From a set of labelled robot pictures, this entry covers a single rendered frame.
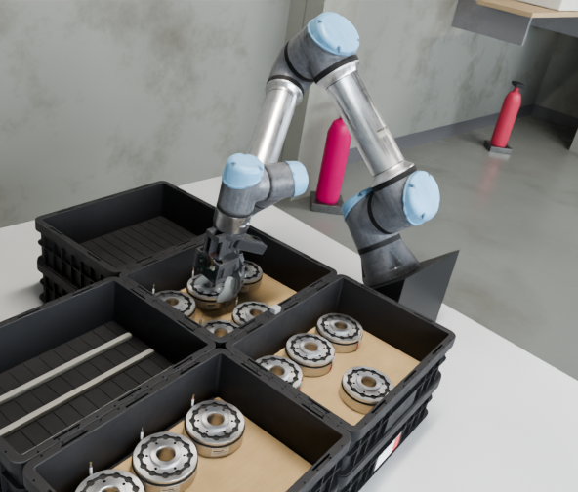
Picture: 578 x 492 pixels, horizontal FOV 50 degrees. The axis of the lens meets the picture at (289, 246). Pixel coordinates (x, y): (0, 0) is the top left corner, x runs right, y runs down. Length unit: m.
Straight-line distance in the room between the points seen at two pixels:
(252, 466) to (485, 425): 0.62
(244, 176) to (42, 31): 1.85
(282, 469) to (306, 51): 0.91
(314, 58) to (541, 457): 1.01
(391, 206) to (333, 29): 0.42
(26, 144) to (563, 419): 2.38
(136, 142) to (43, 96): 0.56
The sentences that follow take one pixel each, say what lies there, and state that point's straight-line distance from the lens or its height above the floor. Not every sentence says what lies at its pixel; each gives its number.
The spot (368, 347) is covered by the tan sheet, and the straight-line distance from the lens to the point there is 1.39.
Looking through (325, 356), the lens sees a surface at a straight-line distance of 1.29.
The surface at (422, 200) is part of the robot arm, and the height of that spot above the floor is 1.10.
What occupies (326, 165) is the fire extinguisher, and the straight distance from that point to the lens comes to 3.79.
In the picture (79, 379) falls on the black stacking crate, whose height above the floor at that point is 0.83.
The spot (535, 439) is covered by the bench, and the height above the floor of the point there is 0.70.
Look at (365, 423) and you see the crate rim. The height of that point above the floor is 0.93.
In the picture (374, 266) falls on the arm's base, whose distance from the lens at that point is 1.57.
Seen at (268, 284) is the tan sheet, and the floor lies 0.83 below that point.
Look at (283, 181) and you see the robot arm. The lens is 1.26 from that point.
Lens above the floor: 1.65
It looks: 29 degrees down
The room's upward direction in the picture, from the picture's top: 10 degrees clockwise
